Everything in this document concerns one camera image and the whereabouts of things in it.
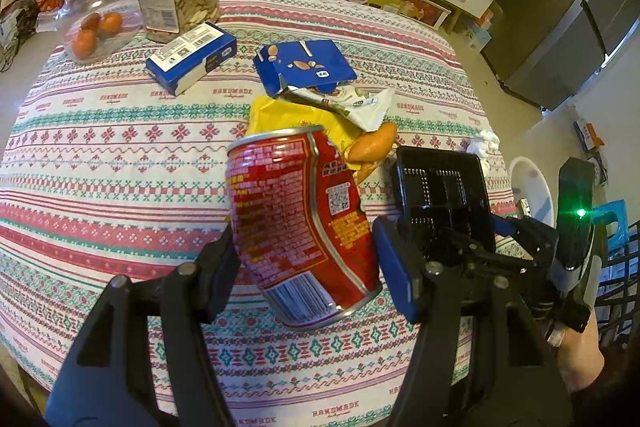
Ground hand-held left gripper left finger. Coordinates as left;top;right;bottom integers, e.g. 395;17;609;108
45;224;241;427

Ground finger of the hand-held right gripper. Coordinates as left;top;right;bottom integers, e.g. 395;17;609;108
492;213;560;258
440;234;549;303

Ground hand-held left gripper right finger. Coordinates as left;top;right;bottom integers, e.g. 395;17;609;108
372;215;574;427

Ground black plastic tray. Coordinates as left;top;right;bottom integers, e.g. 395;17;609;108
392;146;494;258

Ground red drink can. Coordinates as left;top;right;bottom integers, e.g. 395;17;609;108
224;125;384;332

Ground person's right hand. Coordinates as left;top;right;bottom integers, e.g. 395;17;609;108
549;316;607;394

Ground blue plastic stool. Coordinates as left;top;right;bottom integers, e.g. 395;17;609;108
594;201;632;259

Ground black metal rack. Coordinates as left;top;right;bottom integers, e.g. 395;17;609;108
597;221;640;339

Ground crumpled white tissue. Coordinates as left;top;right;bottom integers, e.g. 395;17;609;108
467;130;501;158

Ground blue orange cardboard box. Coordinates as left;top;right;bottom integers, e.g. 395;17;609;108
572;119;609;154

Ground orange sweet potato piece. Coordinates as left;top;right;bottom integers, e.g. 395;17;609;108
347;122;399;166

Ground striped patterned tablecloth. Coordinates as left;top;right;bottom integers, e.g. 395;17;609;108
0;0;518;427

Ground white food wrapper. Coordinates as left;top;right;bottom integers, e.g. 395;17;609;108
277;84;396;133

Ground yellow green snack packet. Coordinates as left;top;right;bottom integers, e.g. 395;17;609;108
248;95;373;186

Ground grey refrigerator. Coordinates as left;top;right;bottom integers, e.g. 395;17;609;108
492;0;640;111

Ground small blue drink carton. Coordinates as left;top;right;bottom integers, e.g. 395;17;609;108
253;40;356;98

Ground blue white carton box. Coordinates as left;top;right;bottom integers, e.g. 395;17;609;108
145;22;238;97

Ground framed red picture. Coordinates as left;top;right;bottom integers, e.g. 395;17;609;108
397;0;451;31

